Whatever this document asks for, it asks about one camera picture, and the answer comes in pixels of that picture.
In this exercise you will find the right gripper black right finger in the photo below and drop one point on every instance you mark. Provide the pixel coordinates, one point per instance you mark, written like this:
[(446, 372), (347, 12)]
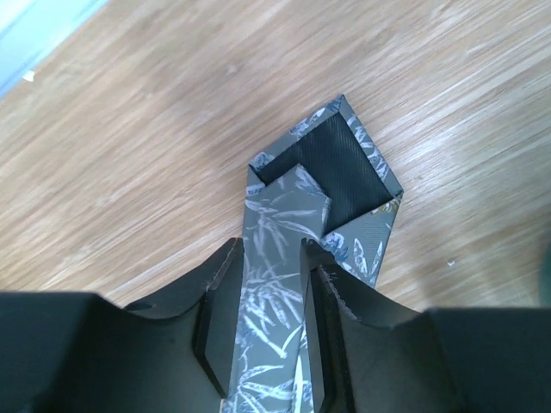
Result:
[(368, 353)]

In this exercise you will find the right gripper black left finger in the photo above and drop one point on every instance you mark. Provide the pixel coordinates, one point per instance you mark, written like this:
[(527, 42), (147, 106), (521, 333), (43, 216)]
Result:
[(170, 351)]

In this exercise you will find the grey floral tie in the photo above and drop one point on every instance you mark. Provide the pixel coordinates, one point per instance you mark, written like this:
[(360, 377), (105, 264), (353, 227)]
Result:
[(324, 180)]

